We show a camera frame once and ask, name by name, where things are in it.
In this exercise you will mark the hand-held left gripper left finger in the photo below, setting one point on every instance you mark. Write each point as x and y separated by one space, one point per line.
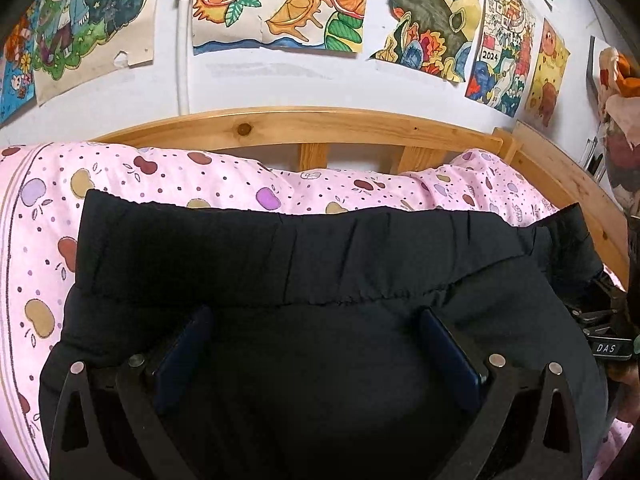
182 360

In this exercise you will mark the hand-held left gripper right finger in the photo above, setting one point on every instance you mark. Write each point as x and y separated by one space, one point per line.
450 360

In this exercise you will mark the black padded trousers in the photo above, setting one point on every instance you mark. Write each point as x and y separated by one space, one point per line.
320 360

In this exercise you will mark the pink apple print bed sheet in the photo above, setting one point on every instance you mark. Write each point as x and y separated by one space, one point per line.
150 175

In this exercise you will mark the plush toy in plastic bag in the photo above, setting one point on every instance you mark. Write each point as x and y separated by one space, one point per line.
622 110

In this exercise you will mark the white paper sheet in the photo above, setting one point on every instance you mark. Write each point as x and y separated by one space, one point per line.
596 60

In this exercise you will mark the wooden bed frame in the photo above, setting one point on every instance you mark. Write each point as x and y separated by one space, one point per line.
300 125

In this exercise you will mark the yellow bear wall poster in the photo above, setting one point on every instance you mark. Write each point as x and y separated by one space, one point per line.
547 75

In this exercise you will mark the white wall pipe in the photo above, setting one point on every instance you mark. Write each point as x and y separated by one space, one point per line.
185 60

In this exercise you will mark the town drawing wall poster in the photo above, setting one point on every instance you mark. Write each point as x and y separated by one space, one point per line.
500 50

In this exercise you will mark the blue orange figure wall poster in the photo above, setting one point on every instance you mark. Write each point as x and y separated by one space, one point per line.
15 75

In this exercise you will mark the dark teapot wall poster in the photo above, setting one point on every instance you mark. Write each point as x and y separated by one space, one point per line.
425 20

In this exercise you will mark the blond figure green wall poster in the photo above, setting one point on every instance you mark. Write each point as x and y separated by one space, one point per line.
95 10

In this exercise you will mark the orange slices wall poster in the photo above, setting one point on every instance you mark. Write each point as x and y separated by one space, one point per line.
280 5

